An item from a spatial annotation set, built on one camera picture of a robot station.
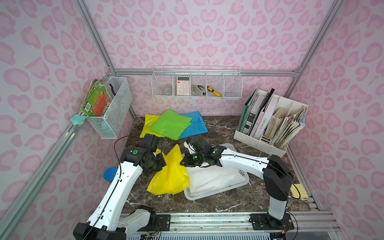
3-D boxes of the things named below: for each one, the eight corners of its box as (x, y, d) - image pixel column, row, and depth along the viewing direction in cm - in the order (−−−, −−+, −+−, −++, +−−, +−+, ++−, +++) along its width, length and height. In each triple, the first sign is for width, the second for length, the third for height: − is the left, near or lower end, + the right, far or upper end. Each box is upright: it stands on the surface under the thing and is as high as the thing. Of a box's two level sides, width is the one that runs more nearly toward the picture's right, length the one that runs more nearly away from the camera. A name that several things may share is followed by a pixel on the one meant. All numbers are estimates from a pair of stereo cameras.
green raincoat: (151, 129, 111) (149, 127, 108) (168, 111, 123) (167, 108, 120) (176, 142, 104) (176, 139, 101) (192, 121, 116) (192, 118, 113)
